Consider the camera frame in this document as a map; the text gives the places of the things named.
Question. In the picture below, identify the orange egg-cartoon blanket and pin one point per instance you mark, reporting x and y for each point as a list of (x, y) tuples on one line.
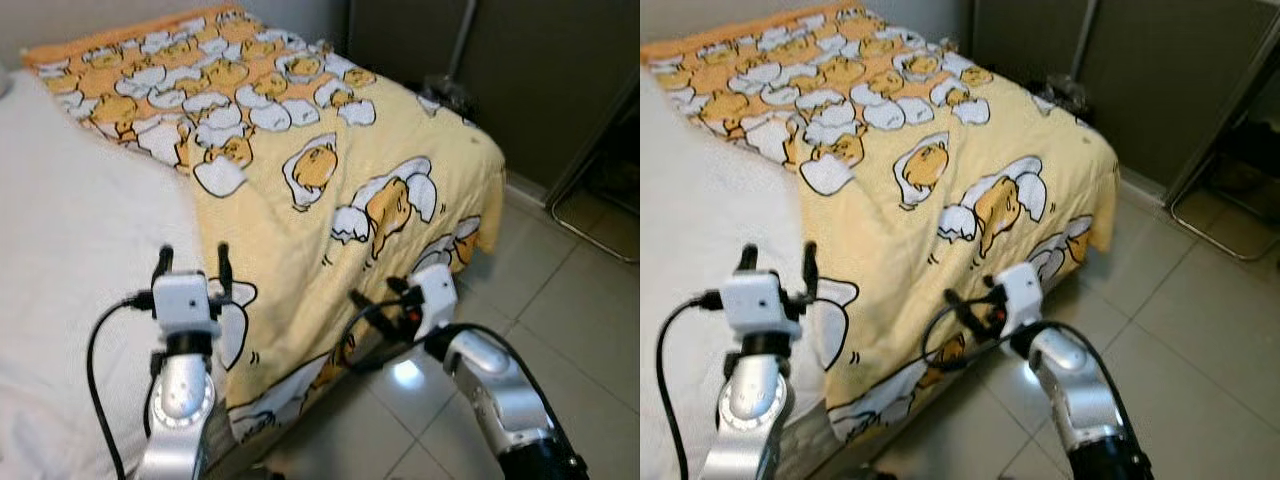
[(420, 140), (1040, 150)]

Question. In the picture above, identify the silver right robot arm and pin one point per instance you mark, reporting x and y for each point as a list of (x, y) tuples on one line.
[(490, 380), (1075, 385)]

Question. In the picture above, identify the white bed sheet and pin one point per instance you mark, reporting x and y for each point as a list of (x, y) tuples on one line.
[(80, 220), (710, 220)]

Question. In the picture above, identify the black stand base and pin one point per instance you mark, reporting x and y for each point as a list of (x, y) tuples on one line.
[(1070, 95), (450, 95)]

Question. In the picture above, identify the silver metal pole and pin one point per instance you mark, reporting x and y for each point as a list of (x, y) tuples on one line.
[(1085, 40), (462, 40)]

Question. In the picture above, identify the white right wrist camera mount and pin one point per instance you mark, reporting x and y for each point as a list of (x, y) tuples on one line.
[(437, 295), (1020, 295)]

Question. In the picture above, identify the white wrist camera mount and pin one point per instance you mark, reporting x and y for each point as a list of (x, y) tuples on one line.
[(437, 295), (1020, 295), (182, 300), (752, 300)]

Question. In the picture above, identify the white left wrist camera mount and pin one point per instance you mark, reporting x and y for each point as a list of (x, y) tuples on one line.
[(182, 300), (752, 300)]

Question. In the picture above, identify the grey metal frame rack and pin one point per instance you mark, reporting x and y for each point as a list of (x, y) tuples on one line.
[(590, 150), (1220, 116)]

